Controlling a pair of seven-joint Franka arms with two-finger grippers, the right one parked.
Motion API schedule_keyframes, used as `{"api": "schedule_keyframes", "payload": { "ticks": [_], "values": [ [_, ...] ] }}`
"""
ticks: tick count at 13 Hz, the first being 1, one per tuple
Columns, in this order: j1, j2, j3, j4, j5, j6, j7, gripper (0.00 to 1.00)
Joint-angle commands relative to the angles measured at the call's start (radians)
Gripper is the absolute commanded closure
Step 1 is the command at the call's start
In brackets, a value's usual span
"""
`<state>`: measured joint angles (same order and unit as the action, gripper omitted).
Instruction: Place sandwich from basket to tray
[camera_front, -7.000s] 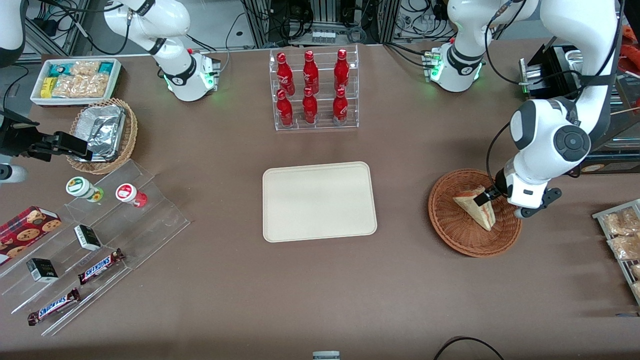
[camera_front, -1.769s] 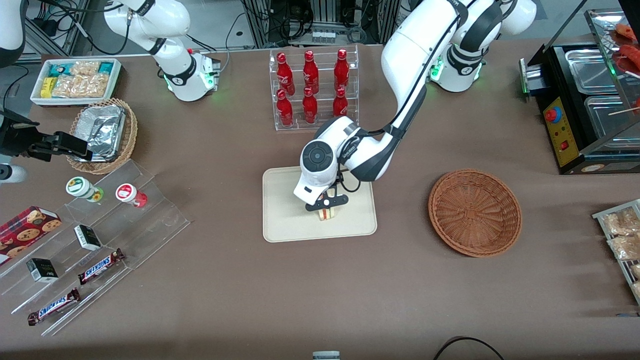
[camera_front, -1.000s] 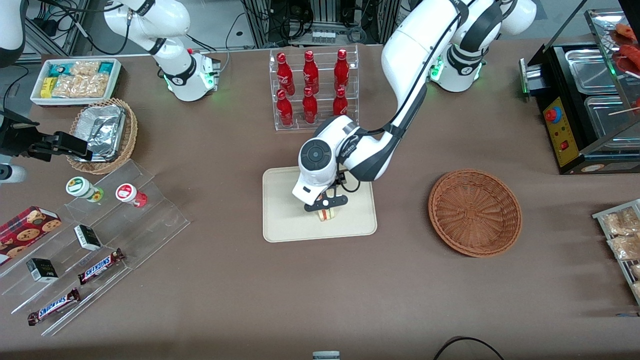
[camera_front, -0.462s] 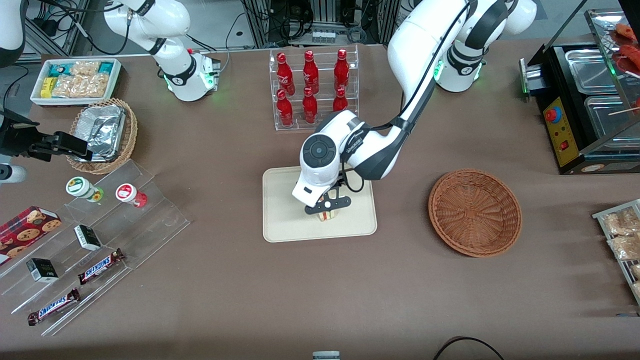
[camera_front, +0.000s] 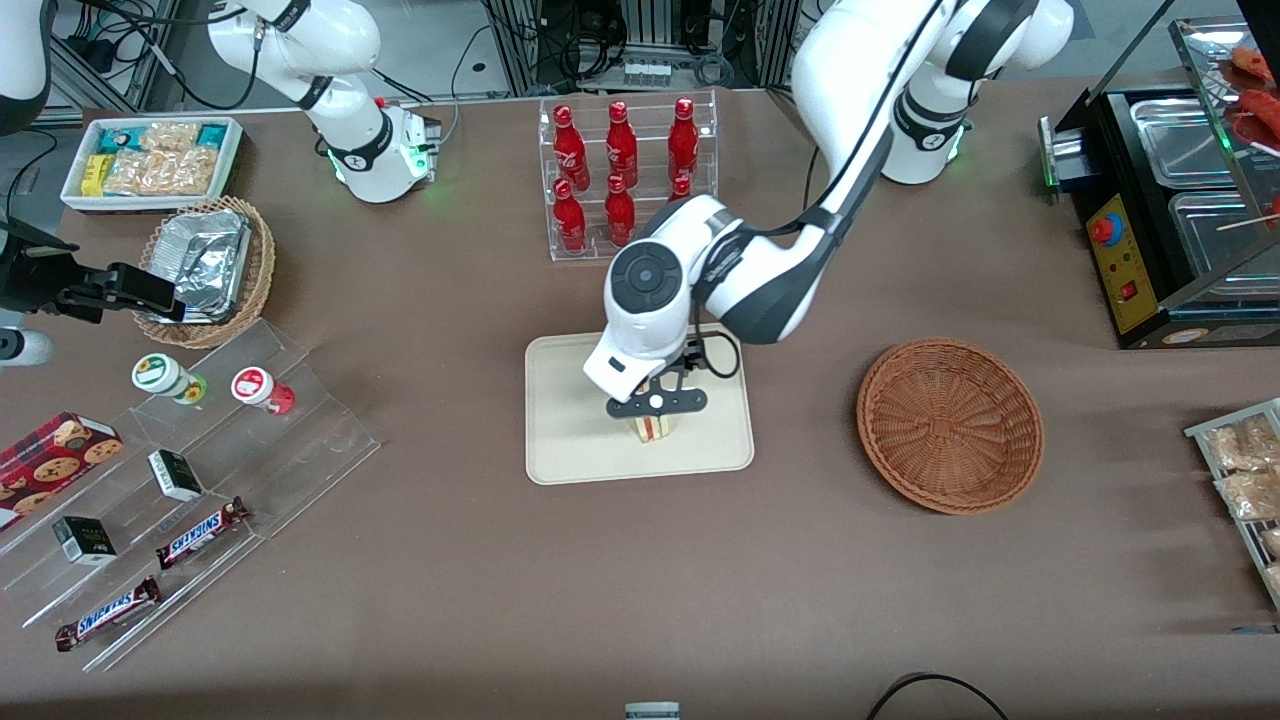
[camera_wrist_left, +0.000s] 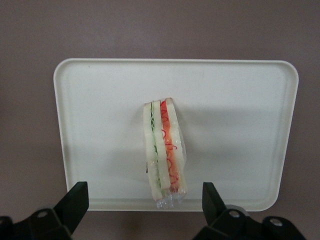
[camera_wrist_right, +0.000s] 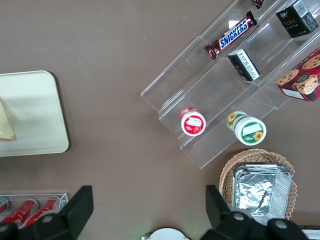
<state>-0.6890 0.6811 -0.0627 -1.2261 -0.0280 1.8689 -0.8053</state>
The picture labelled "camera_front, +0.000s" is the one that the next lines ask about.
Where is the small clear cracker bag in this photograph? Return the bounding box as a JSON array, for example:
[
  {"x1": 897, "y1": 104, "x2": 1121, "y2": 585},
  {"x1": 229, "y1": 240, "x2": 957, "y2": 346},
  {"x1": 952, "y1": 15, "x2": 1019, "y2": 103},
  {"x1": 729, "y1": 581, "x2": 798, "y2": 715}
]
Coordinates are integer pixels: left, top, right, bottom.
[{"x1": 140, "y1": 120, "x2": 204, "y2": 156}]

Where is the red label yogurt cup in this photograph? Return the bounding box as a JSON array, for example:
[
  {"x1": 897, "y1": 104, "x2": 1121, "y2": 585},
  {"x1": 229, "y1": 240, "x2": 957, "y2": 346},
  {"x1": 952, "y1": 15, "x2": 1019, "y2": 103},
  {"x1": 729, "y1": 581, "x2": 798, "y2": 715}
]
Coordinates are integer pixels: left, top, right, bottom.
[{"x1": 231, "y1": 366, "x2": 296, "y2": 417}]

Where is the snickers bar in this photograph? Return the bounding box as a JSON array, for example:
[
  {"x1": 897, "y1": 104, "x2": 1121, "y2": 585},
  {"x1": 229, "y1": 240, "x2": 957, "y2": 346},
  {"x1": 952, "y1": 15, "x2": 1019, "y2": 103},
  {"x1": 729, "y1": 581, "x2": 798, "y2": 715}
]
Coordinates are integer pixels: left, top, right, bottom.
[
  {"x1": 155, "y1": 497, "x2": 251, "y2": 571},
  {"x1": 55, "y1": 576, "x2": 162, "y2": 653}
]

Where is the small black box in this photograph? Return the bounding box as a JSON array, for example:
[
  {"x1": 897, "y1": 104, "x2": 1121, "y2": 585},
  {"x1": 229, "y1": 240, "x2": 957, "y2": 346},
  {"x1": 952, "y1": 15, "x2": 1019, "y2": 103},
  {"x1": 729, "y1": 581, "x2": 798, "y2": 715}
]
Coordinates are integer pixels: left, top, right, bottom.
[
  {"x1": 147, "y1": 449, "x2": 205, "y2": 503},
  {"x1": 52, "y1": 516, "x2": 118, "y2": 566}
]

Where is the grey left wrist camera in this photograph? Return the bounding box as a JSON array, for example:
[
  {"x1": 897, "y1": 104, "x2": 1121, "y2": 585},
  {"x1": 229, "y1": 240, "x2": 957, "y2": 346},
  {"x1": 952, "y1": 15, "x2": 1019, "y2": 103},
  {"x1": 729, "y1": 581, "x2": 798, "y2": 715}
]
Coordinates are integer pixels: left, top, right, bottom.
[{"x1": 584, "y1": 330, "x2": 683, "y2": 403}]

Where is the black cable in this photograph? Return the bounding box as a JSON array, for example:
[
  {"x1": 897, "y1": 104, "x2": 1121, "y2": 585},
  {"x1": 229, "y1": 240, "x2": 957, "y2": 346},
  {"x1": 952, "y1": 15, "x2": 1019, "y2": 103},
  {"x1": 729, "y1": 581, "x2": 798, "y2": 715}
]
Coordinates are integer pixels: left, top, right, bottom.
[{"x1": 865, "y1": 673, "x2": 1011, "y2": 720}]

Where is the steel warmer pan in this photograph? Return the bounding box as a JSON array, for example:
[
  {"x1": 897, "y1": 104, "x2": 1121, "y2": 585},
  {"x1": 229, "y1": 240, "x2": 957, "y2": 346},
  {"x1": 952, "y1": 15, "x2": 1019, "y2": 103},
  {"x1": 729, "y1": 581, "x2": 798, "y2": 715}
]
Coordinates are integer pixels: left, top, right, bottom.
[
  {"x1": 1130, "y1": 97, "x2": 1241, "y2": 191},
  {"x1": 1168, "y1": 190, "x2": 1280, "y2": 283}
]

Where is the large clear cracker bag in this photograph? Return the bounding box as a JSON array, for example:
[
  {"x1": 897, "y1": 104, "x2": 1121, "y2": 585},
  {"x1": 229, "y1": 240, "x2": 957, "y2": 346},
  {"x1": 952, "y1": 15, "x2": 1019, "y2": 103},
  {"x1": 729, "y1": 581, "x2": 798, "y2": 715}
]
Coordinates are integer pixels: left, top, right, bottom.
[{"x1": 103, "y1": 148, "x2": 221, "y2": 198}]

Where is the black food warmer machine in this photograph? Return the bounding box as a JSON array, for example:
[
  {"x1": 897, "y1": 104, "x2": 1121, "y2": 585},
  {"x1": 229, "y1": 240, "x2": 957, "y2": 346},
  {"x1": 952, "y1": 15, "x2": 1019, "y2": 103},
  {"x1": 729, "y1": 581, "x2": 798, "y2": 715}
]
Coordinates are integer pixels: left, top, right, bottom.
[{"x1": 1038, "y1": 15, "x2": 1280, "y2": 351}]

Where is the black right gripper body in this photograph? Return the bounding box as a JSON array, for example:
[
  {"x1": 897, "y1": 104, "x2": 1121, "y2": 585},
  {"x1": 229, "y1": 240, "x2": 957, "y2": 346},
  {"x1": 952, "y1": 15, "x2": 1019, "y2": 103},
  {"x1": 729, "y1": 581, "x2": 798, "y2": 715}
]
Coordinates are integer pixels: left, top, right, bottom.
[{"x1": 0, "y1": 225, "x2": 101, "y2": 313}]

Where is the aluminium frame rack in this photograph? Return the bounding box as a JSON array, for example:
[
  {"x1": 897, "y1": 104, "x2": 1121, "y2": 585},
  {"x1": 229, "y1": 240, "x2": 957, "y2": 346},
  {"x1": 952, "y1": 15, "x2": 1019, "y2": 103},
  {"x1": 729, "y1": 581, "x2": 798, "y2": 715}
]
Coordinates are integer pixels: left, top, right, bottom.
[{"x1": 480, "y1": 0, "x2": 801, "y2": 96}]

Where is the aluminium foil tray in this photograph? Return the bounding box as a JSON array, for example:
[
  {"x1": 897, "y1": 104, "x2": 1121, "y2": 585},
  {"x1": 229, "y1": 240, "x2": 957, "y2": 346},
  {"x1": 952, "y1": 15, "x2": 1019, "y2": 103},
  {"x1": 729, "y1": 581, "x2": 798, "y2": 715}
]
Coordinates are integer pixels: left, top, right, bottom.
[{"x1": 148, "y1": 208, "x2": 253, "y2": 323}]

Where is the brown round wicker basket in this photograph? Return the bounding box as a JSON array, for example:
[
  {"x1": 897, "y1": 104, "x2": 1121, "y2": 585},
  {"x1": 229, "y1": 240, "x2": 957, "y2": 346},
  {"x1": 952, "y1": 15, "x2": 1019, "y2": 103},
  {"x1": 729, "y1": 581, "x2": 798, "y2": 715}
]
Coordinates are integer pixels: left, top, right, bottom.
[{"x1": 856, "y1": 337, "x2": 1046, "y2": 516}]

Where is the clear acrylic stepped shelf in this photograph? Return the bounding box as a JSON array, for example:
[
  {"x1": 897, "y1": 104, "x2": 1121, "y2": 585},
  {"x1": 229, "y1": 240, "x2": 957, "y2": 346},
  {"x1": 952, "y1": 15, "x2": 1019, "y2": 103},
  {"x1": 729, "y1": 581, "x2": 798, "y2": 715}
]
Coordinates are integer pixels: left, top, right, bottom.
[{"x1": 0, "y1": 318, "x2": 381, "y2": 673}]

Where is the white rectangular bin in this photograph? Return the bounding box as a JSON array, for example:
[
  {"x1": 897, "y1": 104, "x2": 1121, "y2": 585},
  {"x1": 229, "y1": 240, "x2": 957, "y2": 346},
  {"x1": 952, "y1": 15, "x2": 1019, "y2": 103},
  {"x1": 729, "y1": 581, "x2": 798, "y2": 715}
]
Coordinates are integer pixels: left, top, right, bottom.
[{"x1": 60, "y1": 116, "x2": 246, "y2": 213}]

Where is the cream plastic tray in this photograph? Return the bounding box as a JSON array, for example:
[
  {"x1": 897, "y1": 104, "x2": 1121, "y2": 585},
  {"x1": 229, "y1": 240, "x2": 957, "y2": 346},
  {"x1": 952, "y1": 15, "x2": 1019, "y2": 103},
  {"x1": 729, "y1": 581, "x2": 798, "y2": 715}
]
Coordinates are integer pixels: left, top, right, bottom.
[{"x1": 525, "y1": 322, "x2": 756, "y2": 487}]

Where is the grey wire rack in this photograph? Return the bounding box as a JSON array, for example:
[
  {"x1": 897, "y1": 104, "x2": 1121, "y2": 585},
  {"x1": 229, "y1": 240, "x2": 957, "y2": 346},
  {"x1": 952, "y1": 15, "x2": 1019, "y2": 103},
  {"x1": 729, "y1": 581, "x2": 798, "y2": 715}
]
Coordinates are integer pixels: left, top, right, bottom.
[{"x1": 1185, "y1": 398, "x2": 1280, "y2": 611}]

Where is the clear acrylic bottle rack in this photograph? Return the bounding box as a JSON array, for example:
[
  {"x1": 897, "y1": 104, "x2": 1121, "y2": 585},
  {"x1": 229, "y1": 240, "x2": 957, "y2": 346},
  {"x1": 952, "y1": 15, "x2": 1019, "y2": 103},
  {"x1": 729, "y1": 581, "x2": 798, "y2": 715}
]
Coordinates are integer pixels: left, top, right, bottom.
[{"x1": 538, "y1": 89, "x2": 719, "y2": 263}]

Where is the light tan wicker basket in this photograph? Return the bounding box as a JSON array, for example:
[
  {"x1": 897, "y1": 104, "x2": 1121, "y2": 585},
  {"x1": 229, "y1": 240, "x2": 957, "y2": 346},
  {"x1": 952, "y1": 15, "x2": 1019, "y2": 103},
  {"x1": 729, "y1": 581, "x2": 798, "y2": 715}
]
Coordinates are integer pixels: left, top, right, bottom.
[{"x1": 132, "y1": 196, "x2": 277, "y2": 351}]

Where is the red tartan cookie box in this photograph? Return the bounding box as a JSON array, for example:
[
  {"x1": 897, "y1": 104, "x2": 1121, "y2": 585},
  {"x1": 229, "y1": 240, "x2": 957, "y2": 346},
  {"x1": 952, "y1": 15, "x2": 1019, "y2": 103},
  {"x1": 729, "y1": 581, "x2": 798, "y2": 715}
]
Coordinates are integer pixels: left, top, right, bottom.
[{"x1": 0, "y1": 411, "x2": 126, "y2": 531}]

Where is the green label yogurt cup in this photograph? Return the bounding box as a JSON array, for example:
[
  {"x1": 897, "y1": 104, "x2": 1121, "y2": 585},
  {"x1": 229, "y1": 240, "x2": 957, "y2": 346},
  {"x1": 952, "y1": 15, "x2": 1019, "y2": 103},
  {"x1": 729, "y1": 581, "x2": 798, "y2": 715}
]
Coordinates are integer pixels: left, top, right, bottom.
[{"x1": 131, "y1": 353, "x2": 209, "y2": 406}]

